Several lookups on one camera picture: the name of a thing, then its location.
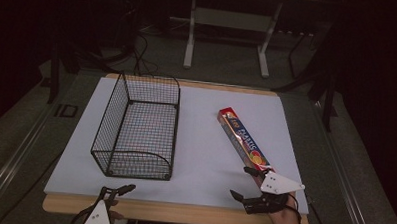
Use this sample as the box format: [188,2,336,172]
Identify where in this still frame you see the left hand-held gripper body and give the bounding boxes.
[70,187,114,224]

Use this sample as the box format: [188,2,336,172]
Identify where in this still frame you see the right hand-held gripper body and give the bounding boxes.
[242,170,306,218]

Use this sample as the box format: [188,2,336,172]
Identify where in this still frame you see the long plastic wrap box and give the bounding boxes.
[215,106,279,189]

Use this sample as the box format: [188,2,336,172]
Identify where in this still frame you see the black wire mesh basket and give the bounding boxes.
[89,70,182,182]

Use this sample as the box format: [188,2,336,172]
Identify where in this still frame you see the person's left hand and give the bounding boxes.
[107,199,127,224]

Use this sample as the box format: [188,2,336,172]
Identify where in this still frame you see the person's right hand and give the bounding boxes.
[268,191,304,224]

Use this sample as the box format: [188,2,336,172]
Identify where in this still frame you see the white table mat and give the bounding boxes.
[43,75,315,215]

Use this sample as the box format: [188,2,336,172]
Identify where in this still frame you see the black floor socket plate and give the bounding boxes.
[53,103,79,119]

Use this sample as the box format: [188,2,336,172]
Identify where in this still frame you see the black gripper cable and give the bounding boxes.
[285,192,303,224]

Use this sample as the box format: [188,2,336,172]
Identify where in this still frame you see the metal floor rail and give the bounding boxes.
[307,99,378,224]
[0,96,60,215]

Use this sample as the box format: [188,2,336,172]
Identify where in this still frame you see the black floor cables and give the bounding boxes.
[72,7,162,79]

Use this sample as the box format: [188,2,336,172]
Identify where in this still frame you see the grey metal desk frame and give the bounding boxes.
[182,0,284,80]

